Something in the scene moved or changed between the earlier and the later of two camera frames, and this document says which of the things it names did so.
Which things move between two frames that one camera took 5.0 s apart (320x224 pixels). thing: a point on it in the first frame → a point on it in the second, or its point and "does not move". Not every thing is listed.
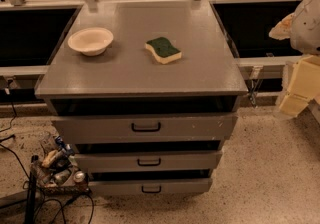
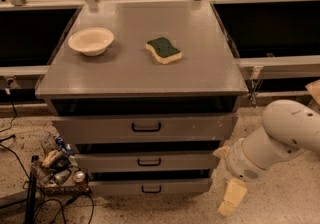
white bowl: (91, 41) does not move
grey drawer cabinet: (146, 91) does not move
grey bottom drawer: (150, 186) does not move
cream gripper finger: (304, 86) → (240, 167)
